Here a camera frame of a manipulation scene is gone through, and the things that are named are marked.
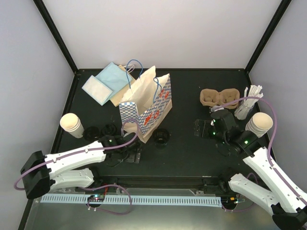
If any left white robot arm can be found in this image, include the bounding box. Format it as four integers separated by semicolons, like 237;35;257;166
20;133;142;199

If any brown pulp cup carrier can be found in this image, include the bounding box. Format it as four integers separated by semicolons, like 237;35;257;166
200;88;240;107

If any left circuit board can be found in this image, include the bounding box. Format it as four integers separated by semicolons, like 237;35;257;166
87;195;105;202

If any glass of wrapped straws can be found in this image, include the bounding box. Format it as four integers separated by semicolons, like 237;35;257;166
235;85;263;120

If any light blue paper bag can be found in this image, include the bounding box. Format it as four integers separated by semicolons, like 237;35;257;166
96;62;131;93

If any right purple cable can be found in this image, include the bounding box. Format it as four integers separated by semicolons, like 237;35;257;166
215;96;307;207

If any brown kraft paper bag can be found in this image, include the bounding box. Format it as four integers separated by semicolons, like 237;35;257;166
110;64;135;107

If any blue slotted cable duct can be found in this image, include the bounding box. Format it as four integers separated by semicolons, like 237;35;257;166
40;194;222;207

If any right circuit board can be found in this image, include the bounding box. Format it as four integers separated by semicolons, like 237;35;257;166
221;196;246;205

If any white napkin pack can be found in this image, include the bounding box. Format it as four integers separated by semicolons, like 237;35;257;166
82;76;113;106

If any left paper cup stack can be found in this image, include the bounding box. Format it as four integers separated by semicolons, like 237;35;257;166
60;113;84;138

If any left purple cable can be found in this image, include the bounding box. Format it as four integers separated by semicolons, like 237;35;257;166
14;118;140;191

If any circuit board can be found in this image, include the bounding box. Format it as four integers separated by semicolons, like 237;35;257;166
87;195;105;202
221;196;246;205

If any right paper cup stack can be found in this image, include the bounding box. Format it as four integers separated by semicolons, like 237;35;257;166
245;112;273;138

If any checkered pastry paper bag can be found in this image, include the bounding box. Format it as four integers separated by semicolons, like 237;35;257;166
119;66;172;143

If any paper cup stack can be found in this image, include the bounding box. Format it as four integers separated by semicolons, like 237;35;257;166
60;113;84;138
245;112;273;138

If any black printed coffee cup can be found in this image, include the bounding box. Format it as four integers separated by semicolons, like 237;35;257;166
153;128;170;149

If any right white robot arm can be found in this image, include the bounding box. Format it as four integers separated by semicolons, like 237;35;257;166
194;109;307;230

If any purple cable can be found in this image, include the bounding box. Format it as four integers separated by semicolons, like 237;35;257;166
14;118;140;191
215;96;307;207

